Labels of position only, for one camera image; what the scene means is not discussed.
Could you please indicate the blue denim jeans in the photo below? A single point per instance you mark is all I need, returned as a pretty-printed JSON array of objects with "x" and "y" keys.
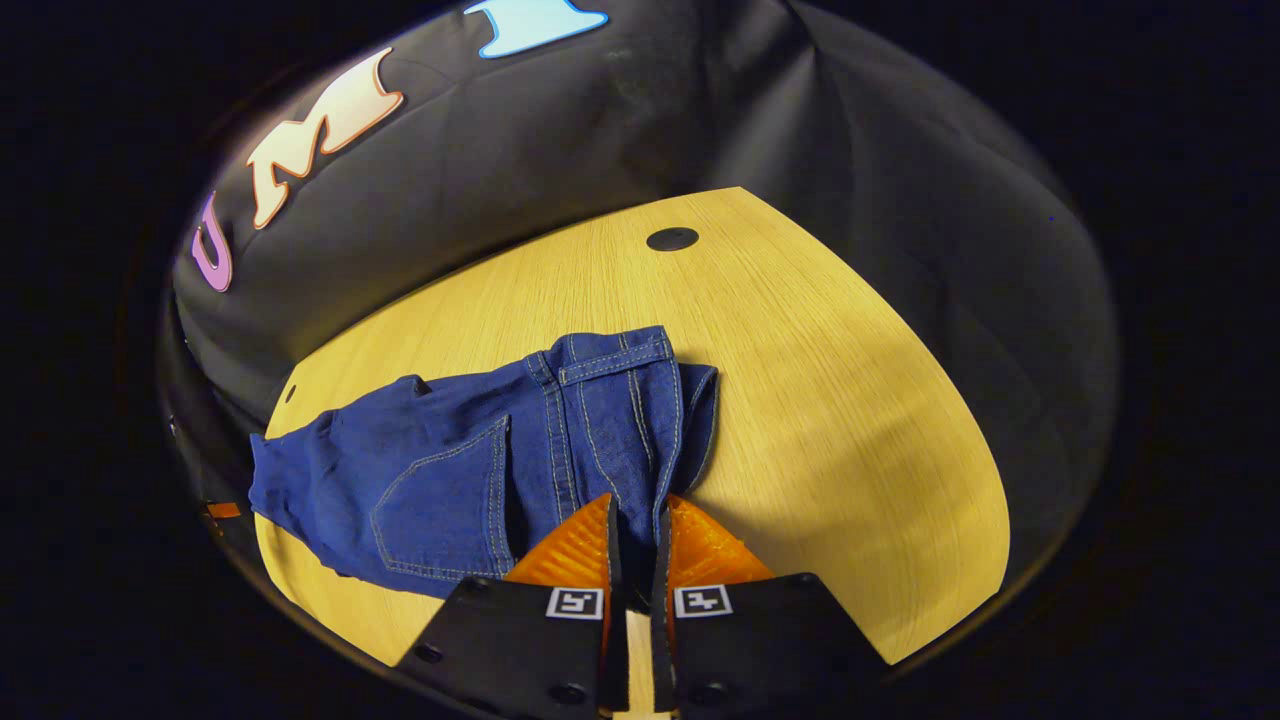
[{"x": 440, "y": 480}]

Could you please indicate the black backdrop cloth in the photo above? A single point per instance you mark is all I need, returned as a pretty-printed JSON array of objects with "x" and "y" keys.
[{"x": 700, "y": 110}]

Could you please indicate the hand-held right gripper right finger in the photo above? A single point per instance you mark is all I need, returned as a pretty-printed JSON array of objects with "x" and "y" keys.
[{"x": 661, "y": 640}]

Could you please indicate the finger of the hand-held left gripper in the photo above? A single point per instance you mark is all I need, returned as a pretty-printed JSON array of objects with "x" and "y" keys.
[{"x": 225, "y": 510}]

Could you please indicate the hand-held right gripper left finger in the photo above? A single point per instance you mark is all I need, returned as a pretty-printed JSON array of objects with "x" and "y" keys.
[{"x": 614, "y": 560}]

